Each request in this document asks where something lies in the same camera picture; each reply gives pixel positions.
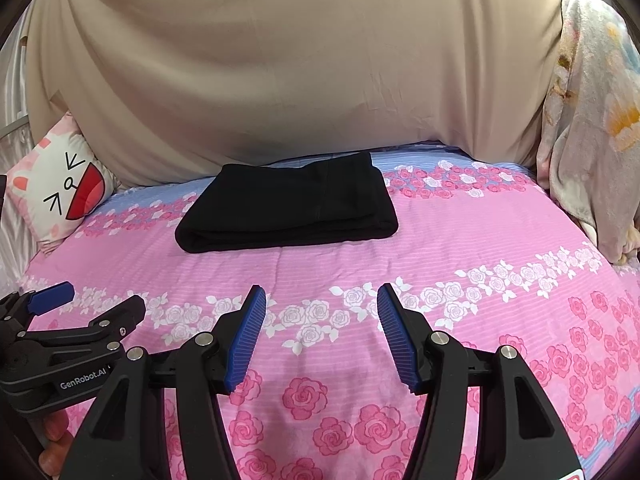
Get cat face pillow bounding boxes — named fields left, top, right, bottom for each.
left=11, top=111, right=118, bottom=256

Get beige cloth cover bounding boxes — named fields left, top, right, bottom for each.
left=25, top=0, right=568, bottom=188

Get pink floral bedsheet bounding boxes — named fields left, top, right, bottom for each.
left=20, top=142, right=638, bottom=480

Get black pants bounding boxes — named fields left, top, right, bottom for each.
left=174, top=151, right=399, bottom=255

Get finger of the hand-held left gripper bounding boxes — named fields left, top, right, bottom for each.
left=22, top=296, right=147, bottom=361
left=0, top=281, right=76, bottom=331

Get person's left hand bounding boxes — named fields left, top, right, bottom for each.
left=40, top=412, right=76, bottom=476

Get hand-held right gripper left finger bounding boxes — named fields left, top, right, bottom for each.
left=59, top=285, right=267, bottom=480

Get pale floral fleece blanket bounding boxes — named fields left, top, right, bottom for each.
left=536, top=0, right=640, bottom=263

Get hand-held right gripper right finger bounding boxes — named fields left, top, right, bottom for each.
left=376, top=282, right=583, bottom=480

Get pale satin curtain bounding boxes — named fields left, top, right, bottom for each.
left=0, top=25, right=46, bottom=291

